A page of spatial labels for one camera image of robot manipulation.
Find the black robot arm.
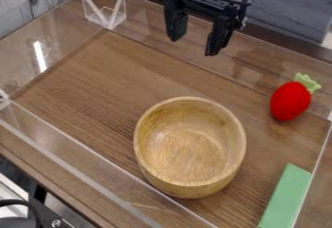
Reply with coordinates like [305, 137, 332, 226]
[163, 0, 250, 56]

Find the black metal table bracket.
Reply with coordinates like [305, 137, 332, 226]
[28, 186, 75, 228]

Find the wooden bowl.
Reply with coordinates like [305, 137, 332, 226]
[134, 96, 246, 199]

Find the black cable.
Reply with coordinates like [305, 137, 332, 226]
[0, 198, 43, 228]

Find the clear acrylic corner bracket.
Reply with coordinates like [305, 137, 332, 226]
[82, 0, 127, 30]

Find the clear acrylic enclosure wall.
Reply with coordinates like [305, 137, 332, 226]
[0, 0, 332, 228]

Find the green tape strip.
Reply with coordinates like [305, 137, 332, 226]
[257, 164, 312, 228]

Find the red plush strawberry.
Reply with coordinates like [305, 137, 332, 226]
[269, 73, 321, 121]

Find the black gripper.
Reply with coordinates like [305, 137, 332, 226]
[163, 0, 252, 56]

